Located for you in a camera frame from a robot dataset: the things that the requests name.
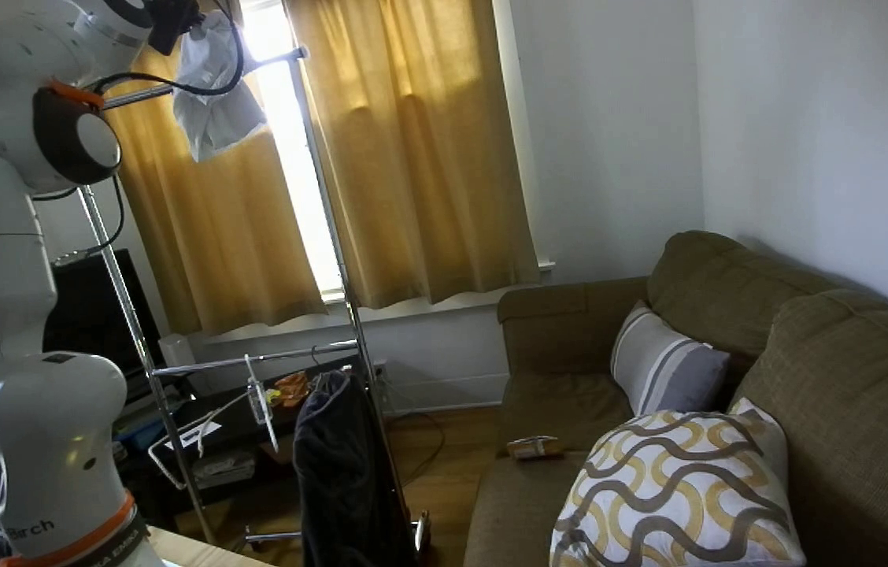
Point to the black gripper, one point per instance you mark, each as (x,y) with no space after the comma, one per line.
(173,24)

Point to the white towel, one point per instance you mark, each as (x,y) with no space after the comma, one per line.
(219,114)

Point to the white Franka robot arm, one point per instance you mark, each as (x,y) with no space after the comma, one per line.
(44,450)

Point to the metal clothes hanging rack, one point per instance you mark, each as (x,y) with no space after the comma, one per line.
(213,363)

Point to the dark grey hanging garment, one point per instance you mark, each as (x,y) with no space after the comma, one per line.
(345,473)

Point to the black television screen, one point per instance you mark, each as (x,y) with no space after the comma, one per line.
(97,315)

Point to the small orange brown item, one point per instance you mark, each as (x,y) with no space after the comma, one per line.
(288,395)

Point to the black low table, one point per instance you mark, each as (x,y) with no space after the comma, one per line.
(234,468)

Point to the small brown object on sofa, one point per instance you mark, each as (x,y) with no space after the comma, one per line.
(532,445)

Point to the grey striped pillow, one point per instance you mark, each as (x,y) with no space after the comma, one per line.
(666,363)

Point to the yellow wave patterned pillow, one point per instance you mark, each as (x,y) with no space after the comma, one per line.
(676,491)

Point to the brown fabric sofa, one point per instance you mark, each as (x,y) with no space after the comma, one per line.
(853,397)

